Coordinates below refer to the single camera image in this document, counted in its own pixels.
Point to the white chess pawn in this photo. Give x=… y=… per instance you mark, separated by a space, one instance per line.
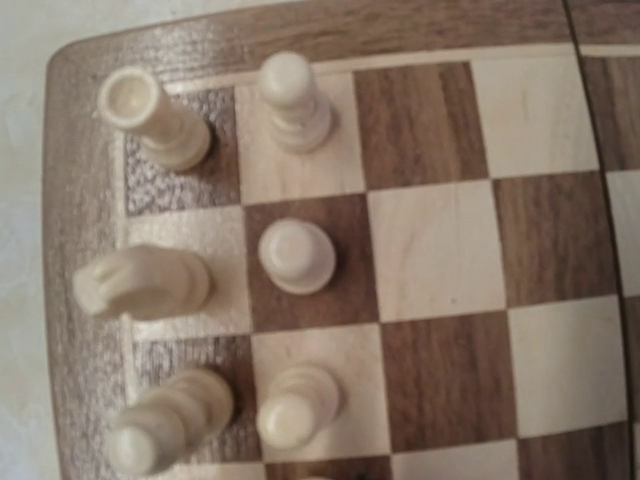
x=168 y=422
x=298 y=256
x=300 y=402

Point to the white chess knight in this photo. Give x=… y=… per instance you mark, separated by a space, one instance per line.
x=146 y=282

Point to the white chess corner rook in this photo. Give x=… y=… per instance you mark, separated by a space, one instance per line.
x=172 y=136

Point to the wooden chess board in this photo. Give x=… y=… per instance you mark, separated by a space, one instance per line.
x=480 y=185

